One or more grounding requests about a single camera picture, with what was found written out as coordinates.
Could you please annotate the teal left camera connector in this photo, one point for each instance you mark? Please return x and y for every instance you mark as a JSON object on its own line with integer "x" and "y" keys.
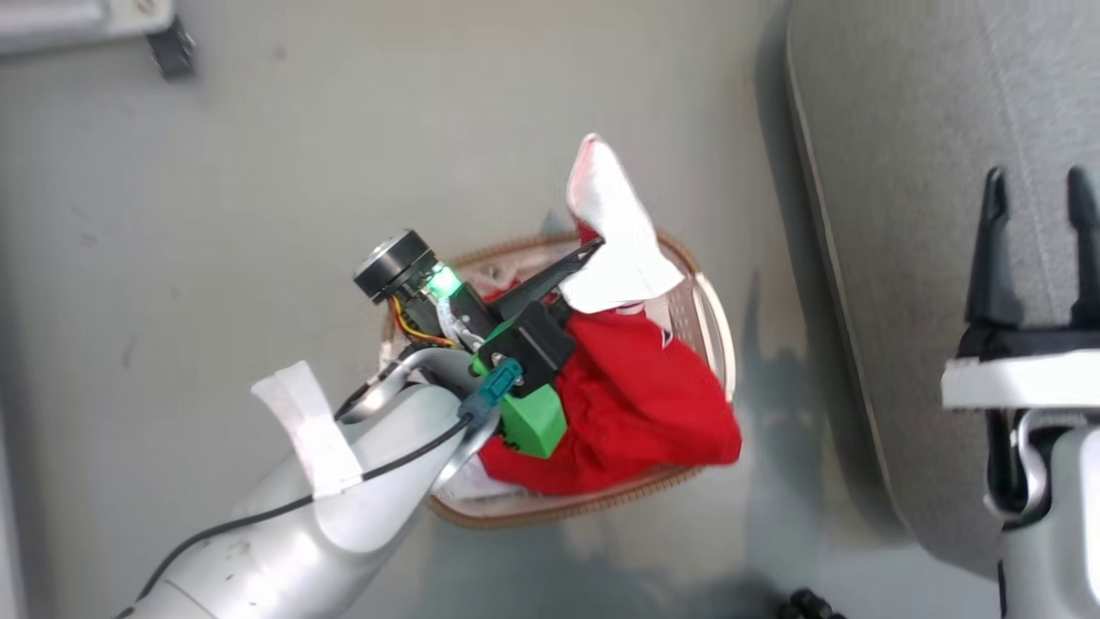
{"x": 494, "y": 389}

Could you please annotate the black partition caster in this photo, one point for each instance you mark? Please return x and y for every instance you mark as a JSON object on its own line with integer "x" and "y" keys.
{"x": 172, "y": 50}

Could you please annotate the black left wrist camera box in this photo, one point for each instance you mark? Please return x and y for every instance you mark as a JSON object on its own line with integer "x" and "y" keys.
{"x": 533, "y": 344}

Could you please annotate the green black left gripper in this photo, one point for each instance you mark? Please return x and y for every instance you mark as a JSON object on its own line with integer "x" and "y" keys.
{"x": 533, "y": 423}

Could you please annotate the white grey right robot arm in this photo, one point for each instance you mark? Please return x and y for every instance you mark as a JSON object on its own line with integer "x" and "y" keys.
{"x": 1057, "y": 533}

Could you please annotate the white liner cloth in basket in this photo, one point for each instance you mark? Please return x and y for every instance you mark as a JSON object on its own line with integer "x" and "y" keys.
{"x": 479, "y": 488}

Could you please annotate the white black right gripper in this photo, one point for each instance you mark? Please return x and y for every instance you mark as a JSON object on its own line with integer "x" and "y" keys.
{"x": 1023, "y": 380}

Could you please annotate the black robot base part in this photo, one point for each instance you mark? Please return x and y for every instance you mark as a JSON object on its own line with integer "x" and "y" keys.
{"x": 808, "y": 606}

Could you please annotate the white brown-rimmed laundry basket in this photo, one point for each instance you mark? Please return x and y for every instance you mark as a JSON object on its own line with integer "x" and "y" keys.
{"x": 601, "y": 508}

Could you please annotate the grey partition foot bar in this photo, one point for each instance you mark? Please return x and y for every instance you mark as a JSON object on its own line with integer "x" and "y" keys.
{"x": 69, "y": 21}

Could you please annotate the red white-lettered jersey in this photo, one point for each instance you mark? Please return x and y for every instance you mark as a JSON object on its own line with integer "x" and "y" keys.
{"x": 636, "y": 404}

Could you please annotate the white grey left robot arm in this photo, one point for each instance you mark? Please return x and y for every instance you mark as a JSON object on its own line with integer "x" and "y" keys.
{"x": 284, "y": 550}

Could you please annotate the grey fabric sofa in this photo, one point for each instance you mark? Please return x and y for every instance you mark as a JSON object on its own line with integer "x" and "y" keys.
{"x": 928, "y": 215}

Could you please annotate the white tape strip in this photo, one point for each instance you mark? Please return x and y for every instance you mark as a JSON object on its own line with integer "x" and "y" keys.
{"x": 314, "y": 430}

